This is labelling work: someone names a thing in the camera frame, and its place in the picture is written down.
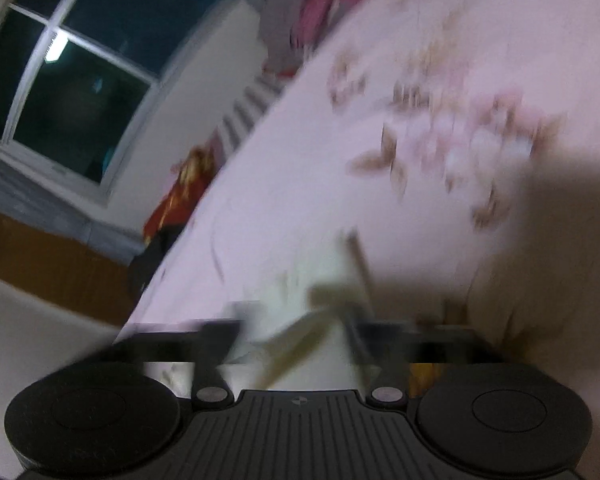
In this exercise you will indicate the white framed window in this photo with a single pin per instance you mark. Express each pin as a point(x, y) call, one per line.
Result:
point(95, 60)

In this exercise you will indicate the red patterned cloth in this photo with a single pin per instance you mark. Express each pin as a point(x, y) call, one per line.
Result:
point(180, 195)

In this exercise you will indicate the white knit sweater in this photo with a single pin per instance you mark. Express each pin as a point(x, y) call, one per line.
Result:
point(312, 355)

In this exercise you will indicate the grey curtain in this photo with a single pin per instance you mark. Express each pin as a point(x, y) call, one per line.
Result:
point(45, 200)

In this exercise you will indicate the pink floral bedsheet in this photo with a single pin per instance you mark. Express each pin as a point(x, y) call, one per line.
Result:
point(305, 160)

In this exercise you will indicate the pile of folded clothes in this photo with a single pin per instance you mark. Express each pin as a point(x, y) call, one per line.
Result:
point(315, 5)

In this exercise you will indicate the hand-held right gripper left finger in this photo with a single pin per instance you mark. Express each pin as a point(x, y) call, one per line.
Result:
point(220, 337)

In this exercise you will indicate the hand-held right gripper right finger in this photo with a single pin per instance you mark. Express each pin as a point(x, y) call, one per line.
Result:
point(375, 345)

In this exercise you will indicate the brown wooden door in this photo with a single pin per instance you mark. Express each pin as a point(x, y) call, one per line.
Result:
point(40, 260)

